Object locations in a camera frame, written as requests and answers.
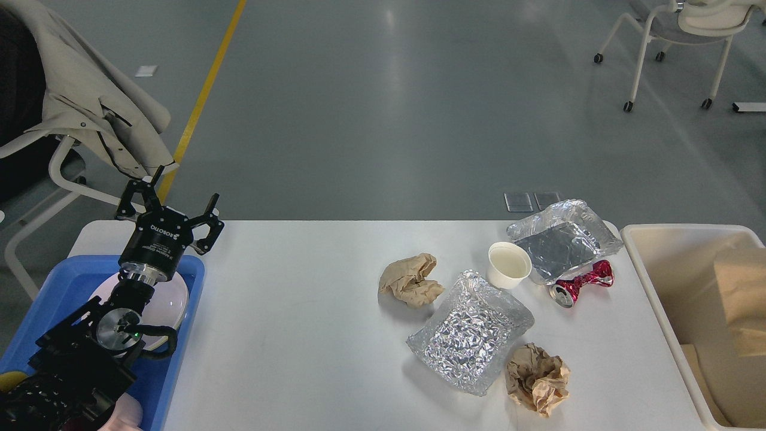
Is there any silver foil bag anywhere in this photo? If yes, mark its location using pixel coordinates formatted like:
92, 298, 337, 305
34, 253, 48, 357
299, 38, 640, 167
506, 199, 624, 286

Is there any pink mug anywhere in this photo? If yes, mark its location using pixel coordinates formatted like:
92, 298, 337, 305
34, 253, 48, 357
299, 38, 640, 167
62, 394, 144, 430

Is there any white floor plate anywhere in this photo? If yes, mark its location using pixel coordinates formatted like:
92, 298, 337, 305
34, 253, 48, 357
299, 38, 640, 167
135, 65, 159, 77

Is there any white plastic bin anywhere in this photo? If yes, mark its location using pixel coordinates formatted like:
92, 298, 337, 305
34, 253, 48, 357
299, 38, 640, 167
621, 224, 765, 430

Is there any red crushed can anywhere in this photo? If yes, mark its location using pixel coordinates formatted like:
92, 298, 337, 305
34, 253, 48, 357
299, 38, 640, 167
548, 259, 615, 308

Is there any brown paper ball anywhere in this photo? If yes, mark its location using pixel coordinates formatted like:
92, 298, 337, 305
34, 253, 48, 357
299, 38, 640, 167
378, 252, 444, 308

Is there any white table foot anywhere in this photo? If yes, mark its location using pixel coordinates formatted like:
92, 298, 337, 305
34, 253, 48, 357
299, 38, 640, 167
731, 102, 766, 114

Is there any teal mug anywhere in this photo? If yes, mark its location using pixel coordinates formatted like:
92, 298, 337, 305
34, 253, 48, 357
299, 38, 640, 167
0, 371, 28, 393

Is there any white chair right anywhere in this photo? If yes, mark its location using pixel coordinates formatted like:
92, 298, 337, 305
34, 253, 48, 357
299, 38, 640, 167
594, 1, 764, 113

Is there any brown paper bag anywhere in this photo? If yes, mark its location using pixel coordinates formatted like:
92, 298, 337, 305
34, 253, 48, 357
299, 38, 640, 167
682, 248, 765, 429

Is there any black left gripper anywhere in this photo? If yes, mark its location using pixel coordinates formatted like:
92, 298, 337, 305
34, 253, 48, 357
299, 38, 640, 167
115, 166, 224, 282

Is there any blue plastic tray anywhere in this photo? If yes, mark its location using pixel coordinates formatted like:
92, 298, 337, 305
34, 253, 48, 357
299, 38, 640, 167
1, 256, 205, 430

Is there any silver foil tray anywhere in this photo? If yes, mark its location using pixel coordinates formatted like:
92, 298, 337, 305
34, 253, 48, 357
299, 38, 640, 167
406, 270, 534, 396

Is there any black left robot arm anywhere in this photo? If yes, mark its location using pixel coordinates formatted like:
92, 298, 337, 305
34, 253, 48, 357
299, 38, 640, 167
2, 168, 224, 430

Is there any person in dark clothes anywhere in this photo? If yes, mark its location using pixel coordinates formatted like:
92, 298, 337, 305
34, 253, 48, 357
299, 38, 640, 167
1, 9, 59, 202

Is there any white paper cup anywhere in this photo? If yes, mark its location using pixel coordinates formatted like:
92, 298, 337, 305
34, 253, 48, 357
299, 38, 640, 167
487, 242, 533, 290

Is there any pink plate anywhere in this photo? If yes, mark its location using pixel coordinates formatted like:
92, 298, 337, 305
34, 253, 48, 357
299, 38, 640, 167
89, 272, 189, 351

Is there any floor socket plate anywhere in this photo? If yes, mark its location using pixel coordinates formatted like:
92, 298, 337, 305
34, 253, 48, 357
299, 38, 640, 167
504, 193, 534, 213
534, 192, 563, 212

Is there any floor socket plate right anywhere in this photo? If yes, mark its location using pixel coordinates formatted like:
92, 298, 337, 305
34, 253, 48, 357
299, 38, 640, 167
534, 192, 563, 212

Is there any floor socket plate left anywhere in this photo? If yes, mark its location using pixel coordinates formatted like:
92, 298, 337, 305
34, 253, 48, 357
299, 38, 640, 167
504, 193, 534, 213

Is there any brown paper wad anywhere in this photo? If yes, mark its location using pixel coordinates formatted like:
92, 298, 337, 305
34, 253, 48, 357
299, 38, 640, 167
505, 343, 571, 418

